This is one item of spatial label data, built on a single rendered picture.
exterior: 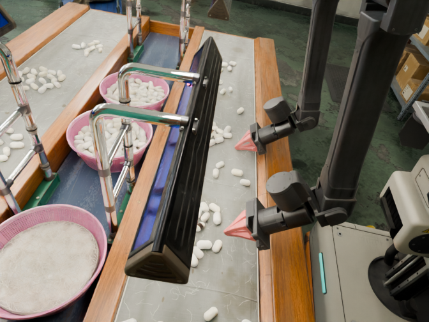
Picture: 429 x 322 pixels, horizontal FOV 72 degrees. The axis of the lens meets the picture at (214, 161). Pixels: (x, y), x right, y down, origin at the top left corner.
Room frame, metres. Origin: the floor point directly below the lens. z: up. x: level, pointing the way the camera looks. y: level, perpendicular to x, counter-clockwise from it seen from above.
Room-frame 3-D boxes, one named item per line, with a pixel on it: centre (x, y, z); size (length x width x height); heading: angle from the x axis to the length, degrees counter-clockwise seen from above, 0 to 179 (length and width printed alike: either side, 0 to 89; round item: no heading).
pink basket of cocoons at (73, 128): (0.72, 0.35, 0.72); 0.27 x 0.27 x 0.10
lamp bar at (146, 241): (0.47, 0.06, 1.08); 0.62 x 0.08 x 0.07; 3
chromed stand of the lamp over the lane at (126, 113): (0.47, 0.14, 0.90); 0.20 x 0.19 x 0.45; 3
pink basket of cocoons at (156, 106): (1.00, 0.36, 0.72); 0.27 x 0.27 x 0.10
